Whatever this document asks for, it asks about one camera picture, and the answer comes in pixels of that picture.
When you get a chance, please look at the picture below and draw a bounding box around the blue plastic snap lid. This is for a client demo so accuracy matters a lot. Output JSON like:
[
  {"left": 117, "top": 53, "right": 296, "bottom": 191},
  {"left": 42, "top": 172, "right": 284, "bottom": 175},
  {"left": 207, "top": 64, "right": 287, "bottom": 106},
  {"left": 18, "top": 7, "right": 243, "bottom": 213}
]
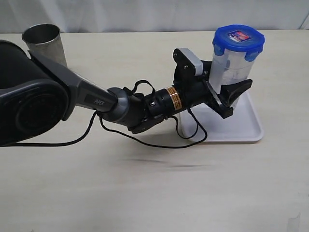
[{"left": 212, "top": 24, "right": 265, "bottom": 62}]

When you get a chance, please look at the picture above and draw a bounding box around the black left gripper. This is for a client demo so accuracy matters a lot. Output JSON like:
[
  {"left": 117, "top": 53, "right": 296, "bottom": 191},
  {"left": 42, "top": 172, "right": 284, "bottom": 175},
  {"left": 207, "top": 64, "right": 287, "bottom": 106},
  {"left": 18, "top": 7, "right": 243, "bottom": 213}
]
[{"left": 177, "top": 60, "right": 253, "bottom": 119}]

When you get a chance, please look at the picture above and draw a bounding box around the white rectangular plastic tray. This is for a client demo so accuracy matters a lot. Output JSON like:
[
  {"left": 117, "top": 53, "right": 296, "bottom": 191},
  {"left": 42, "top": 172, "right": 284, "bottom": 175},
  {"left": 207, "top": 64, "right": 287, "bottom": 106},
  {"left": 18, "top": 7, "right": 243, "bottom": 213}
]
[{"left": 191, "top": 92, "right": 264, "bottom": 144}]

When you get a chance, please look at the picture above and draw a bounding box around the stainless steel tumbler cup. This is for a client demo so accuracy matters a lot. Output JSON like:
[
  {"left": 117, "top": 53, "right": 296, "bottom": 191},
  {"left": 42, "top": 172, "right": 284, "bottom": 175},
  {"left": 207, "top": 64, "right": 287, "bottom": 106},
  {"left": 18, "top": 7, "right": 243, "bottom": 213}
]
[{"left": 22, "top": 23, "right": 67, "bottom": 67}]

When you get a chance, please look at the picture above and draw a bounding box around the white backdrop curtain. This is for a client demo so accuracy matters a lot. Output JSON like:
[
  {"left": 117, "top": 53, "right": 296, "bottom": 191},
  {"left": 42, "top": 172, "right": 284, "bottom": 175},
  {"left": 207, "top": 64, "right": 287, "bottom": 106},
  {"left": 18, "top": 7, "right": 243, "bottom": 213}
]
[{"left": 0, "top": 0, "right": 309, "bottom": 33}]

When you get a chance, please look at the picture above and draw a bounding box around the clear plastic tall container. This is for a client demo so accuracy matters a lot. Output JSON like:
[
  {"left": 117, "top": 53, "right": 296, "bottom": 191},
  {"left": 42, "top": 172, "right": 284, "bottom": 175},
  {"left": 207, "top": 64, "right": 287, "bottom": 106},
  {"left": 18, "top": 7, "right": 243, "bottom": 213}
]
[{"left": 209, "top": 45, "right": 255, "bottom": 94}]

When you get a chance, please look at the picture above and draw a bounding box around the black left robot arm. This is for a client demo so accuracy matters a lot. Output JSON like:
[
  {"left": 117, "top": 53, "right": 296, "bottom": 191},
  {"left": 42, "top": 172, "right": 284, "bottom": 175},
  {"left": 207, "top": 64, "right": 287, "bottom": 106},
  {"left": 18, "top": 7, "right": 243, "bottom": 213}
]
[{"left": 0, "top": 40, "right": 252, "bottom": 147}]

